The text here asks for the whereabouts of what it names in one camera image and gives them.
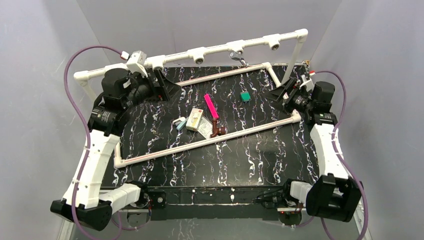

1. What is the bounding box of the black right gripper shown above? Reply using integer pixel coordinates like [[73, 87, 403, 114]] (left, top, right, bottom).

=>
[[262, 77, 315, 116]]

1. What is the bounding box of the white PVC pipe frame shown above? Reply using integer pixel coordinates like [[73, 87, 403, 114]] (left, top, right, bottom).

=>
[[73, 28, 308, 168]]

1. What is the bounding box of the brown water faucet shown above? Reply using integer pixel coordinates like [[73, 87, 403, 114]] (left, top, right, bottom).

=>
[[210, 118, 227, 138]]

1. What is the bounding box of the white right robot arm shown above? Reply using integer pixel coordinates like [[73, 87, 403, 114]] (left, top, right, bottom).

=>
[[261, 79, 362, 222]]

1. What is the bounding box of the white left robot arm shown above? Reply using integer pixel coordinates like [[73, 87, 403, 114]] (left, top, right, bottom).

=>
[[50, 67, 180, 231]]

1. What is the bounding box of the chrome water faucet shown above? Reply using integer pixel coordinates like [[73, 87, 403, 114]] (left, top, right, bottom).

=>
[[229, 50, 249, 68]]

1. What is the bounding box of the white small clip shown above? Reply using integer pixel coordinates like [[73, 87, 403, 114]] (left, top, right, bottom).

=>
[[172, 117, 186, 126]]

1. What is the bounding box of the light blue small block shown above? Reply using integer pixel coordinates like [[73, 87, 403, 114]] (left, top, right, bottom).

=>
[[176, 119, 187, 131]]

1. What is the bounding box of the green square block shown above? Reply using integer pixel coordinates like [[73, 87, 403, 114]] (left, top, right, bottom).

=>
[[240, 91, 251, 103]]

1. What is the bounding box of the small beige cardboard box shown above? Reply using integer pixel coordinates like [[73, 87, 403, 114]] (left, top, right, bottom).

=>
[[185, 108, 204, 132]]

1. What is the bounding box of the pink plastic strip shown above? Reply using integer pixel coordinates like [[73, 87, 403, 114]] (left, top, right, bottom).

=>
[[203, 94, 219, 119]]

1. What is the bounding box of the clear plastic bag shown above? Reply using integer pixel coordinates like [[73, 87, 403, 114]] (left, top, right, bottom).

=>
[[197, 116, 213, 139]]

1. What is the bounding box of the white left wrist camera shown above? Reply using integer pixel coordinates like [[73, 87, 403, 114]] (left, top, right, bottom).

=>
[[120, 50, 148, 77]]

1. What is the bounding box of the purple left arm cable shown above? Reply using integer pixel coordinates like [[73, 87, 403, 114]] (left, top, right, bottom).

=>
[[63, 45, 150, 240]]

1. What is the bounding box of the aluminium table frame rail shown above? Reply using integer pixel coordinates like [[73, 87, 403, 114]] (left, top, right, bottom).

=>
[[353, 202, 373, 240]]

